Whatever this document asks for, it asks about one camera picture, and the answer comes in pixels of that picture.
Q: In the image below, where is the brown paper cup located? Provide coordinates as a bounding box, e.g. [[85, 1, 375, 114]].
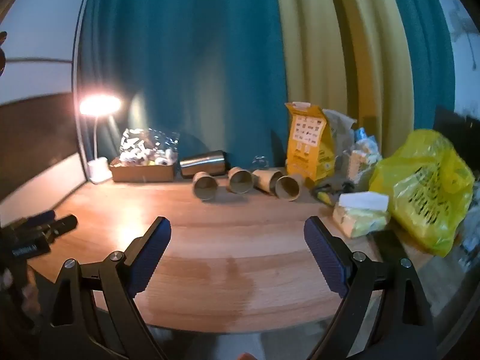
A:
[[275, 174, 304, 202], [227, 166, 254, 194], [192, 172, 218, 201], [252, 169, 282, 195]]

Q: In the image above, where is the white desk lamp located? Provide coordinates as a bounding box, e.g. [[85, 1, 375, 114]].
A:
[[80, 94, 121, 185]]

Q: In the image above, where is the cardboard box of items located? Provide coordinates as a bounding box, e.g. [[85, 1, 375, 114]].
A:
[[109, 158, 175, 183]]

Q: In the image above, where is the yellow plastic bag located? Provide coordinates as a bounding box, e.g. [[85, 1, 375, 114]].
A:
[[369, 129, 475, 257]]

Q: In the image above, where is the clear plastic snack bag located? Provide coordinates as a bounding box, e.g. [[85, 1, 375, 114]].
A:
[[324, 110, 383, 192]]

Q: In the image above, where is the orange paper bag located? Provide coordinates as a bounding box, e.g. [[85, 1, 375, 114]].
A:
[[286, 102, 335, 183]]

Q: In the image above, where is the stainless steel tumbler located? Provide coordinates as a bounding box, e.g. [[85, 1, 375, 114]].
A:
[[180, 150, 226, 178]]

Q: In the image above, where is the small clear glass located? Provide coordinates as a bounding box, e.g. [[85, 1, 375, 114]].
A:
[[251, 155, 270, 171]]

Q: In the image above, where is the teal curtain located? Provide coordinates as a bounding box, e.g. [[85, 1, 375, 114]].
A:
[[79, 0, 288, 168]]

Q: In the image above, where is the yellow curtain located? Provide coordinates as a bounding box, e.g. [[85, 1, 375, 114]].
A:
[[278, 0, 414, 157]]

